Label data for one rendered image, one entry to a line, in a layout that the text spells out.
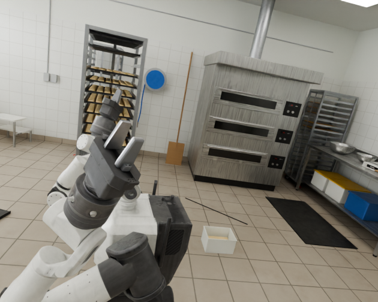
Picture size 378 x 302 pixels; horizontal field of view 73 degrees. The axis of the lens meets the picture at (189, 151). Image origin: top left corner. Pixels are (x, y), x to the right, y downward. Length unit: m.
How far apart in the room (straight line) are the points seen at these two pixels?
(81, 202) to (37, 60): 4.81
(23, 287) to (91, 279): 0.15
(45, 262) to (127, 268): 0.20
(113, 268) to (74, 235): 0.19
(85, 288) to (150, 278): 0.15
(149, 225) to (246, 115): 3.40
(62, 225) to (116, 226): 0.27
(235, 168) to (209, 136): 0.69
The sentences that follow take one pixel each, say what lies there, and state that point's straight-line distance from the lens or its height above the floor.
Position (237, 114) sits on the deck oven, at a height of 1.19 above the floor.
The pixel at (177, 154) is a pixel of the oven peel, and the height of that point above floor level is 0.20.
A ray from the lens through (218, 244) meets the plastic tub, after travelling 2.65.
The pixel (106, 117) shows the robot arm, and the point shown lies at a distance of 1.11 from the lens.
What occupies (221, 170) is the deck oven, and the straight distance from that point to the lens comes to 4.21.
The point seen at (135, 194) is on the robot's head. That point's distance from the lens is 0.82.
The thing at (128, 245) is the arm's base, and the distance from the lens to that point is 0.71.
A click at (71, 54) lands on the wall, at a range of 5.05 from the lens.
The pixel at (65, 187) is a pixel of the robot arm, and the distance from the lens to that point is 1.18.
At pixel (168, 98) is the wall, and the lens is 4.84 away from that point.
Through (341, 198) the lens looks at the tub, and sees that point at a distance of 4.45.
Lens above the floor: 1.56
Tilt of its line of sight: 15 degrees down
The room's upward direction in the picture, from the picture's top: 11 degrees clockwise
